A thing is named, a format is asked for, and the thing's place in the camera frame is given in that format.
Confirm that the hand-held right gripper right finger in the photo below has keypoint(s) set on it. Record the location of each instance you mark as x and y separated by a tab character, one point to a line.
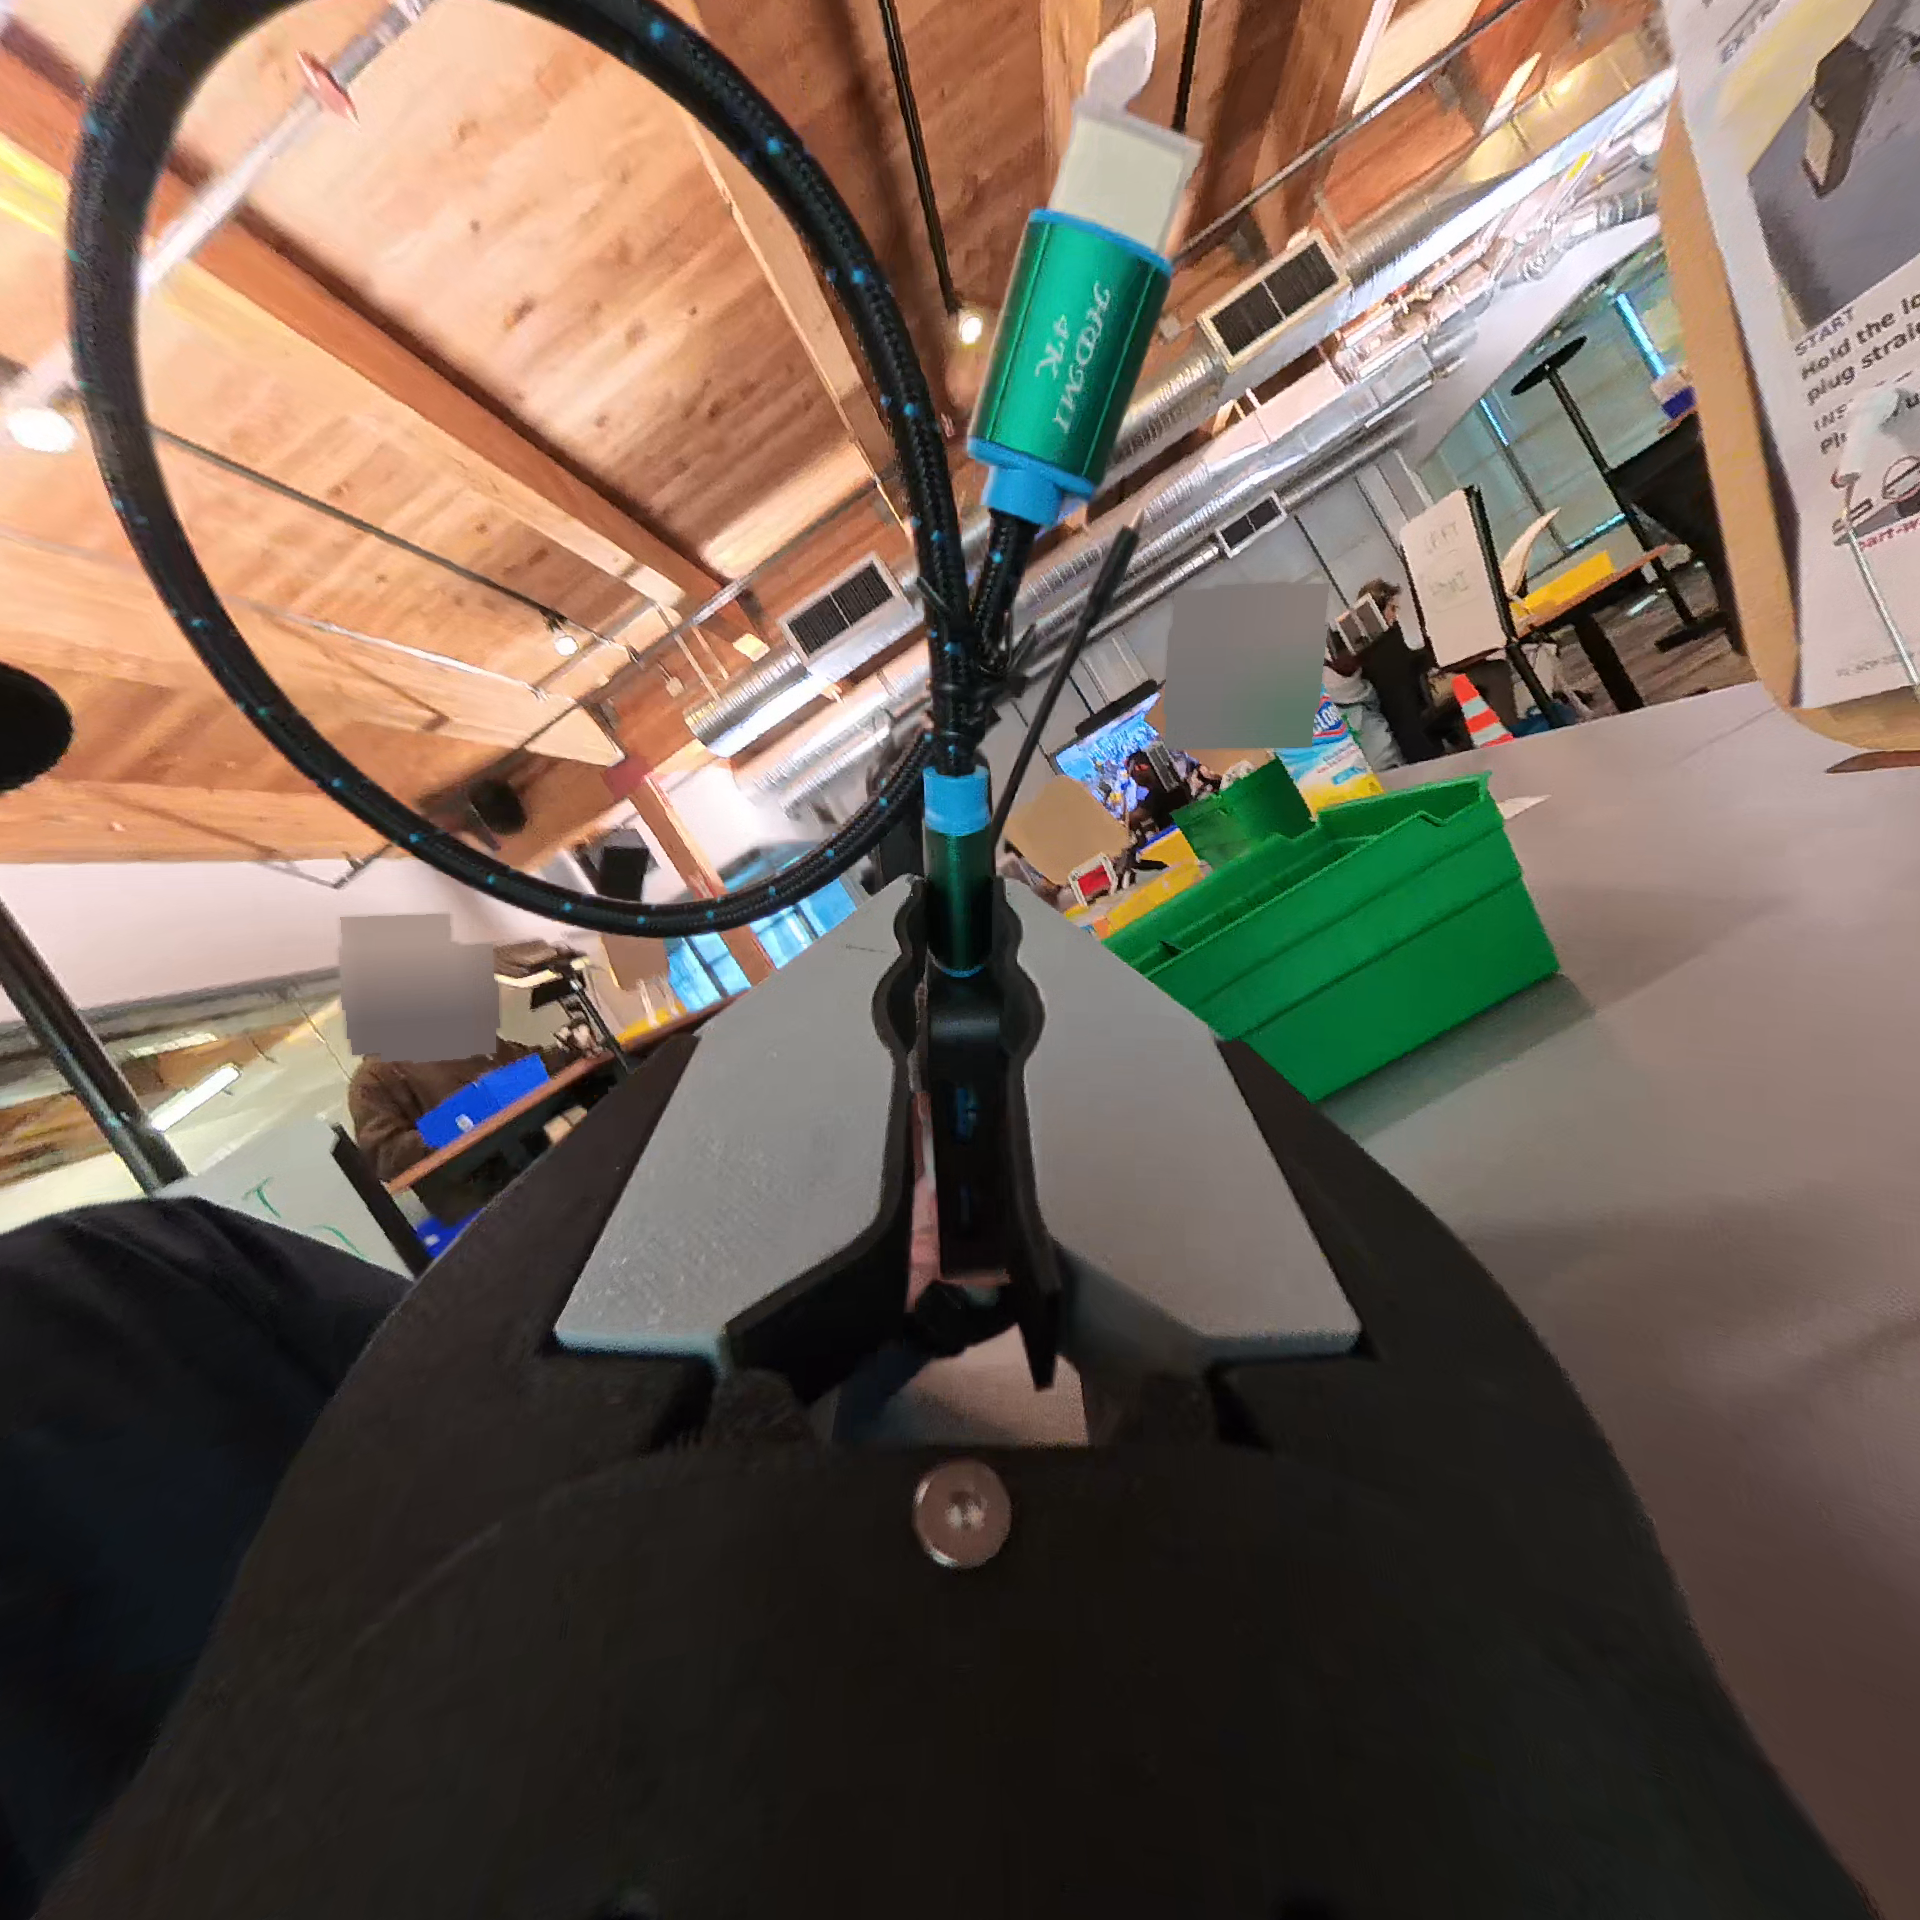
1184	1185

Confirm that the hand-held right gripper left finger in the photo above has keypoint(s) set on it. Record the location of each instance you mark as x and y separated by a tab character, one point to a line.
734	1185

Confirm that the green storage bin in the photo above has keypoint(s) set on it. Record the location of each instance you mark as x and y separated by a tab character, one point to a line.
1348	974

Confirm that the blue plastic bin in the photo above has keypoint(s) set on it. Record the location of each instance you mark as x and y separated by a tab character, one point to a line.
480	1103

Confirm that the small green bin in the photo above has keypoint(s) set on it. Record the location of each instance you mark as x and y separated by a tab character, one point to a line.
1237	819

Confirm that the cardboard box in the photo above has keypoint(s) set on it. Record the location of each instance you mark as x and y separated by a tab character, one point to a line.
1066	826

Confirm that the television screen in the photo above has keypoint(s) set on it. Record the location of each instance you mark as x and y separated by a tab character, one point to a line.
1102	758

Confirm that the yellow printed box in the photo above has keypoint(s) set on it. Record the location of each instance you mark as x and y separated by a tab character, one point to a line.
1346	763

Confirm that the orange traffic cone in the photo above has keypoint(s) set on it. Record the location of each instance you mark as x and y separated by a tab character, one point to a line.
1477	714

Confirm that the white ceiling vent grille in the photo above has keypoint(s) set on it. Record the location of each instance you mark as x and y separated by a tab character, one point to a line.
1267	301
838	605

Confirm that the white sign board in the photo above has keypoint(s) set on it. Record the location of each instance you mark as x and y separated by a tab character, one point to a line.
1446	586

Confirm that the yellow bin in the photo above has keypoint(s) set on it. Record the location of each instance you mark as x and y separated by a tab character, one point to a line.
1558	582

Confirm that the black light stand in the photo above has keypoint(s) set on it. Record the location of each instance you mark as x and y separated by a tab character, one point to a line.
29	727

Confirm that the black round top stand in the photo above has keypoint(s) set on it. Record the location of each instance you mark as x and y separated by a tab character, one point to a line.
1568	406

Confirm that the printed instruction sheet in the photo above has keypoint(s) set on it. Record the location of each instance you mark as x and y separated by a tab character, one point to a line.
1844	224

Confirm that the metal duct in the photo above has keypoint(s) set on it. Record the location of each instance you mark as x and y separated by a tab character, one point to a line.
1170	390

